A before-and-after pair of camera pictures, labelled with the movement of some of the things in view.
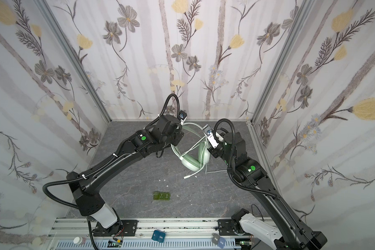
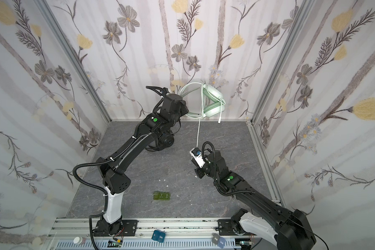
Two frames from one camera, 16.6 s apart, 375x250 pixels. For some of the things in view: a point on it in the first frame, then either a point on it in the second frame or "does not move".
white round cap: (77, 240) does not move
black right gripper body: (217, 149) -> (200, 171)
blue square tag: (158, 236) does not move
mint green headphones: (192, 163) -> (212, 102)
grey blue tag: (217, 239) does not move
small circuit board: (116, 243) does not move
